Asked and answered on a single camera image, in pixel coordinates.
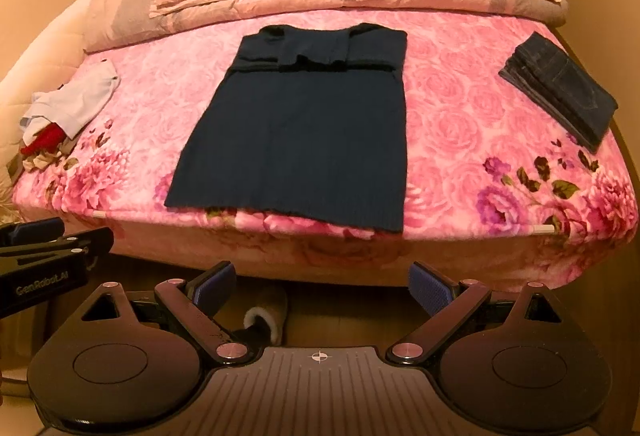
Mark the khaki garment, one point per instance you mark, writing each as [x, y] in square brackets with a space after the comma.
[42, 160]

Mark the light blue garment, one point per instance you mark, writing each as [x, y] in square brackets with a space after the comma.
[85, 95]

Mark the folded dark blue jeans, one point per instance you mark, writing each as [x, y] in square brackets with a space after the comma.
[560, 85]

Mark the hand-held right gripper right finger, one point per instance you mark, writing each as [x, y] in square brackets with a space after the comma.
[432, 288]

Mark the cream padded headboard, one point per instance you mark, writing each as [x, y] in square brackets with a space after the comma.
[45, 50]

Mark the pink floral blanket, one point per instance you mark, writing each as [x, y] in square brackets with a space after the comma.
[450, 80]

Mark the beige slipper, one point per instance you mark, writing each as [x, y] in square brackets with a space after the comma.
[272, 311]

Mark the navy blue sweater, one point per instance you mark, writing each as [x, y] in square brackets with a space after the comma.
[300, 125]

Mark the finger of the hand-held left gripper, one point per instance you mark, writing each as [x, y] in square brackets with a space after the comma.
[35, 231]
[95, 243]

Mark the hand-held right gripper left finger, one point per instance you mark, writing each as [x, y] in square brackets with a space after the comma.
[212, 288]

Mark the red garment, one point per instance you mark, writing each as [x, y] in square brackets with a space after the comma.
[47, 140]

